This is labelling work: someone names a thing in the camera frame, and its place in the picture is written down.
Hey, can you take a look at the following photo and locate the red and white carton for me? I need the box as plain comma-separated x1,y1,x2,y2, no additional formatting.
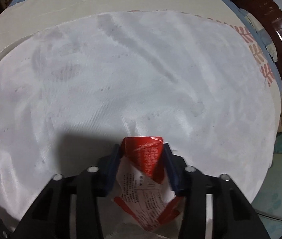
113,136,184,231

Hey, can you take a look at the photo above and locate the white cloth on bed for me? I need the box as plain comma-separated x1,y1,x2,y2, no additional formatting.
0,11,278,227

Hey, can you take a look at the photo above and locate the white and blue pillow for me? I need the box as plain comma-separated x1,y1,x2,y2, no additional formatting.
240,9,278,63

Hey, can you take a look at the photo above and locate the cream patterned blanket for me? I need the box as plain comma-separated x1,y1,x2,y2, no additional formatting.
0,0,282,135

